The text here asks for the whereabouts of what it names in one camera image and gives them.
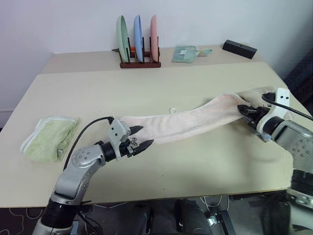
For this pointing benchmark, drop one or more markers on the dark rounded shape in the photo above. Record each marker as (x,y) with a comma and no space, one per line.
(189,216)
(276,215)

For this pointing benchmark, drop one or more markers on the green plate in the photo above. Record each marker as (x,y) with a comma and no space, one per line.
(122,36)

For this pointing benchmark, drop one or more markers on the black rectangular box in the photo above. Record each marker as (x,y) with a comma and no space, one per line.
(239,49)

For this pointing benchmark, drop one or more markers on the folded green towel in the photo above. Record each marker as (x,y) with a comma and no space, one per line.
(46,139)

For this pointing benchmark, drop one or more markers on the black metal table leg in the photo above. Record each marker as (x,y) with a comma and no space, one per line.
(223,221)

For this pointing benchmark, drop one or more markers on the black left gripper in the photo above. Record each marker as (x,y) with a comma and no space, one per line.
(127,149)

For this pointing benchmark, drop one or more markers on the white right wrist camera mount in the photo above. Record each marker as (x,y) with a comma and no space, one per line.
(282,102)

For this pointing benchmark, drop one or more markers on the green dustpan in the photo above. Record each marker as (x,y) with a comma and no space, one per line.
(183,55)

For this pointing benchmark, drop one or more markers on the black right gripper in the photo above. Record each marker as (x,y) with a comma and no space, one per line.
(258,113)

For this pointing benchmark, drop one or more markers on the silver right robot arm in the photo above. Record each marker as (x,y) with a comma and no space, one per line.
(293,137)

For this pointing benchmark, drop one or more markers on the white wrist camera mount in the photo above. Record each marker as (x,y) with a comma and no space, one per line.
(117,131)
(282,102)

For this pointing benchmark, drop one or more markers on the long pale pink towel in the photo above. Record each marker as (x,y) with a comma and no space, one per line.
(190,124)

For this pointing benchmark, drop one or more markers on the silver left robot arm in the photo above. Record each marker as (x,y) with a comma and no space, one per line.
(73,176)

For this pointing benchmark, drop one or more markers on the dark wooden dish rack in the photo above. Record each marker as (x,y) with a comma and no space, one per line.
(140,64)

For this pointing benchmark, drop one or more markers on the blue plate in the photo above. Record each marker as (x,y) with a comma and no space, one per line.
(138,36)

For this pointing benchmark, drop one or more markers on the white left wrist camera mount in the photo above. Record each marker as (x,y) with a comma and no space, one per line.
(117,131)

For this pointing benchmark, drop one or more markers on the pink plate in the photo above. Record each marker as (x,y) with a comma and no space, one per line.
(154,36)

